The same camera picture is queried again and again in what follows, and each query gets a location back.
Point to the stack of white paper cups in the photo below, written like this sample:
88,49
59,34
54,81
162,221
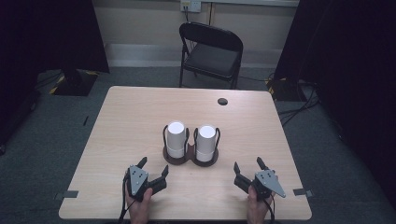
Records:
206,141

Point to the grey tape strip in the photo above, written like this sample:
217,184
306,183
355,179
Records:
301,192
69,194

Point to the white wall socket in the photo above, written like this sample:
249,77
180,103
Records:
190,5

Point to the left white cup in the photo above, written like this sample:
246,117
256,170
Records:
176,137

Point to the small black floor object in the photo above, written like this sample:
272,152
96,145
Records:
85,120

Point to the black folding chair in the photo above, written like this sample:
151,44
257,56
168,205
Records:
211,59

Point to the person's right hand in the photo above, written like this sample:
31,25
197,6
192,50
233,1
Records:
257,210

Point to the black stand base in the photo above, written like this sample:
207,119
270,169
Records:
285,90
76,84

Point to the person's left hand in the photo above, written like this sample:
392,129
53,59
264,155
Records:
140,210

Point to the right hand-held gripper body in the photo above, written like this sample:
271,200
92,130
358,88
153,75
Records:
267,183

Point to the black table grommet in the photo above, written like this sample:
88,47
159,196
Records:
222,101

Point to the dark curtain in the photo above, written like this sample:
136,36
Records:
348,62
46,34

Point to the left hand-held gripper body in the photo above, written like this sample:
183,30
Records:
138,182

